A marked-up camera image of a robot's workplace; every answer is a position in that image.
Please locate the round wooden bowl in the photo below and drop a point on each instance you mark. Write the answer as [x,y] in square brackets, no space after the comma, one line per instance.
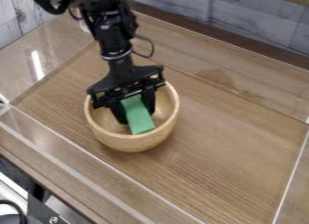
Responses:
[116,136]

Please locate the black metal table frame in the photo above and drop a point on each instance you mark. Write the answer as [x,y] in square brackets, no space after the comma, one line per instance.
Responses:
[27,203]

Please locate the green rectangular block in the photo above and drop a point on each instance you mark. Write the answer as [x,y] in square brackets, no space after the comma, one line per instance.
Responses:
[140,119]

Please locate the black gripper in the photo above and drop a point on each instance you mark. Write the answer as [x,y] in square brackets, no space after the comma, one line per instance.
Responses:
[125,81]

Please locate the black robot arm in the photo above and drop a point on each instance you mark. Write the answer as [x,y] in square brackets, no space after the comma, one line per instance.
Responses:
[113,25]

